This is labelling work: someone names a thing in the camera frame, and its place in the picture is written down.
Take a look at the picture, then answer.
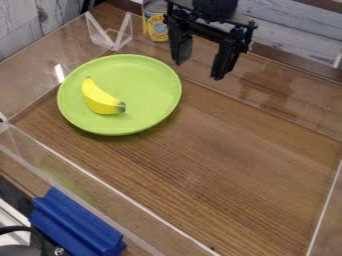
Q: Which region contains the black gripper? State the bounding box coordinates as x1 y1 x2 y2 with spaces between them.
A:
166 0 258 80

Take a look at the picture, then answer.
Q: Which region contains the yellow labelled tin can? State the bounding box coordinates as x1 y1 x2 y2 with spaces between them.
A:
142 0 169 42

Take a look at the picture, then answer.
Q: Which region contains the black cable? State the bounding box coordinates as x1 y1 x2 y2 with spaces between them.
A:
0 225 46 256

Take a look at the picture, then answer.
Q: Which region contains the clear acrylic corner bracket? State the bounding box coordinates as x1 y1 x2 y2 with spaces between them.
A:
86 12 134 52

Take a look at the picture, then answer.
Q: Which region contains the yellow toy banana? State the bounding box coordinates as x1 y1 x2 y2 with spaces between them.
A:
82 77 126 115

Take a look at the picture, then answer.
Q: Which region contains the blue plastic clamp block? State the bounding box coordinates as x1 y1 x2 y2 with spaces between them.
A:
30 187 127 256

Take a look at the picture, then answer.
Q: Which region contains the green plate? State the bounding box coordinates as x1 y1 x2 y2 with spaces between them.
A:
57 54 182 136

